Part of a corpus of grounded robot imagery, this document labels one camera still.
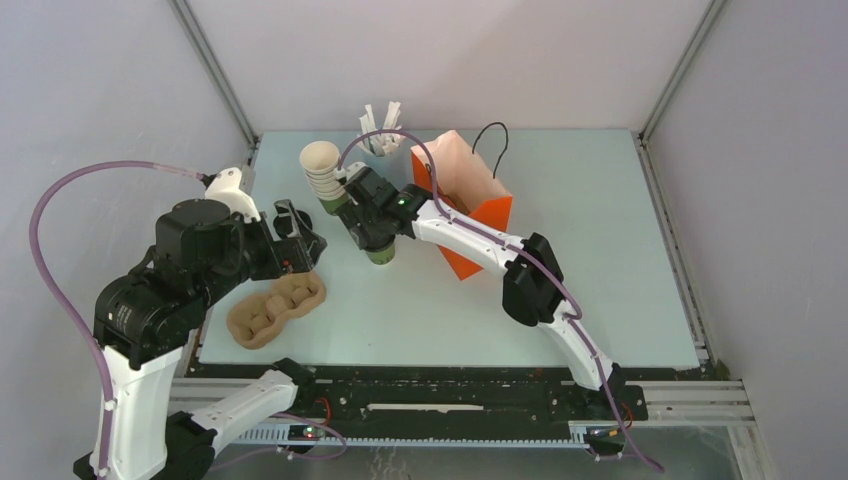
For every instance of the white stirrer packets bundle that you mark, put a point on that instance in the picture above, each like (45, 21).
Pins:
(368, 123)

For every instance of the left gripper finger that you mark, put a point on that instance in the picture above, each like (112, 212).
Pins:
(283, 205)
(307, 250)

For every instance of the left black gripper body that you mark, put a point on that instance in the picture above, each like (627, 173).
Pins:
(267, 256)

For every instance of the orange paper bag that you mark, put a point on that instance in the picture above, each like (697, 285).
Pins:
(464, 181)

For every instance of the black metal base rail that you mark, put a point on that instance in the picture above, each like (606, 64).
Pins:
(512, 407)

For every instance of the green paper coffee cup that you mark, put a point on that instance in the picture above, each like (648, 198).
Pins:
(381, 256)

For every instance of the stack of paper cups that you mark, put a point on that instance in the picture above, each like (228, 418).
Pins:
(319, 161)

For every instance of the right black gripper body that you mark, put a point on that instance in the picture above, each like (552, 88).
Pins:
(353, 214)

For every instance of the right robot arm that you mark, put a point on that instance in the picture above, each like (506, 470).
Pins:
(533, 294)

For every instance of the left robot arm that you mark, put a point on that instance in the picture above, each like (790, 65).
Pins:
(142, 322)

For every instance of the light blue holder cup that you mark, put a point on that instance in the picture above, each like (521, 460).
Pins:
(380, 150)

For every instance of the black plastic lid stack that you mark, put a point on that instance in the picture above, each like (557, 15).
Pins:
(289, 224)

